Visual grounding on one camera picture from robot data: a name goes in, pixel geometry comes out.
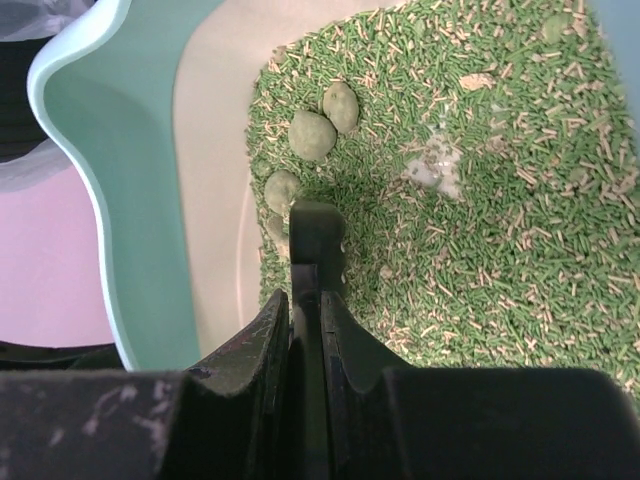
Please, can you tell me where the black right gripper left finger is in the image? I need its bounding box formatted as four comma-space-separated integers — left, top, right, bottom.
1, 291, 289, 479

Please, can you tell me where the green litter clump disc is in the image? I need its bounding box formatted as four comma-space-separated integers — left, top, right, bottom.
322, 82, 359, 134
288, 110, 337, 160

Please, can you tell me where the black litter scoop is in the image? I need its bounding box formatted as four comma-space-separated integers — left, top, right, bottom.
282, 200, 346, 479

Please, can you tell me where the green litter clump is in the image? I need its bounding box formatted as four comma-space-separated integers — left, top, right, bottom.
265, 215, 289, 244
264, 170, 300, 215

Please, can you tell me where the blue plastic bin liner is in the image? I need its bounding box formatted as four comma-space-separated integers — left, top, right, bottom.
0, 0, 95, 42

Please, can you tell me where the black trash bin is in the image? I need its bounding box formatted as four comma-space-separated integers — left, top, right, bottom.
0, 38, 50, 163

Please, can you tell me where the green cat litter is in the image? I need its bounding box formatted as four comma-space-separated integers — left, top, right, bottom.
246, 1, 639, 396

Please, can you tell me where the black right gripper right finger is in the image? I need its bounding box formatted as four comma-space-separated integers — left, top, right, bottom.
321, 292, 639, 479

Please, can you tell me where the teal plastic litter box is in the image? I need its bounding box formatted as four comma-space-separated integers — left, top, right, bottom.
27, 1, 377, 370

